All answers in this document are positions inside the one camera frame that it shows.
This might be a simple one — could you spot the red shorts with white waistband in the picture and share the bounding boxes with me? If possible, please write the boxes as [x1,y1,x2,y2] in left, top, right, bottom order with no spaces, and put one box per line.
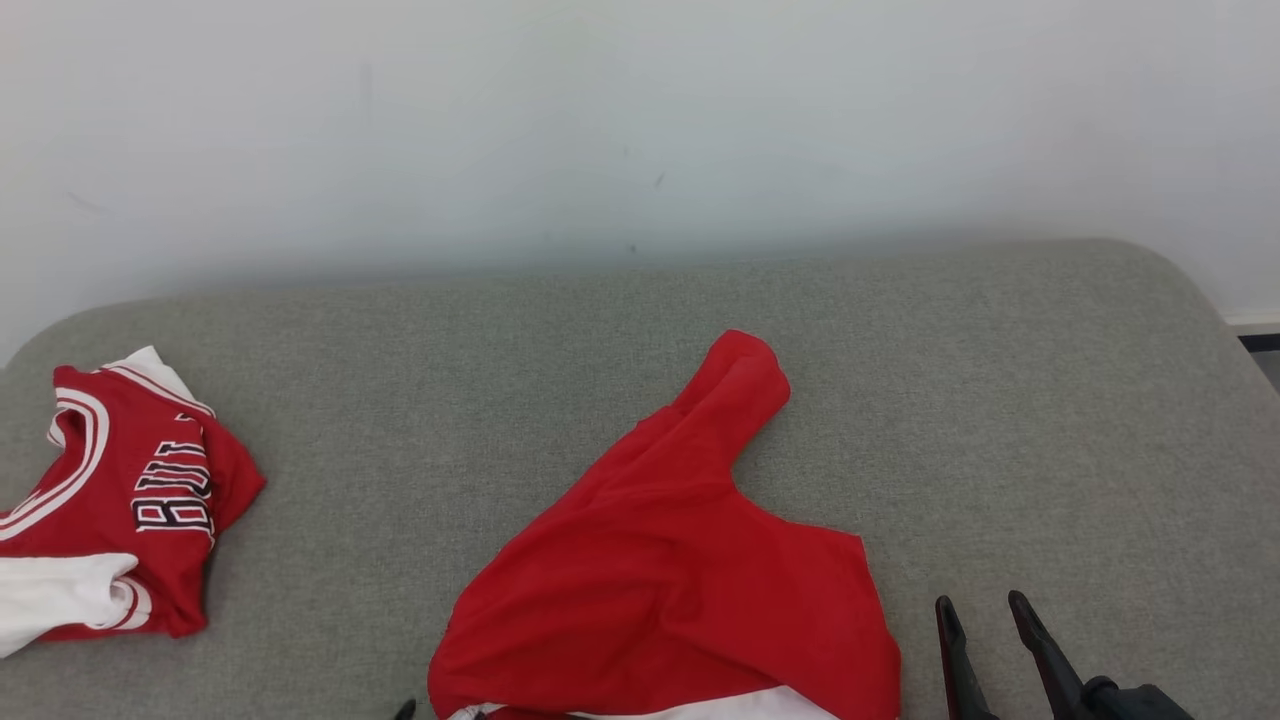
[428,330,903,720]

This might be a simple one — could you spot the red number 23 basketball jersey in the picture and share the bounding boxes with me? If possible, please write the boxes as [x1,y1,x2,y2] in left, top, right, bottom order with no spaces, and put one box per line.
[0,345,268,659]

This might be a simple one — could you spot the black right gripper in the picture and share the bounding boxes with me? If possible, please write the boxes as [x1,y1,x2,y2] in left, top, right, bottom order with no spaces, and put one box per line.
[935,590,1197,720]

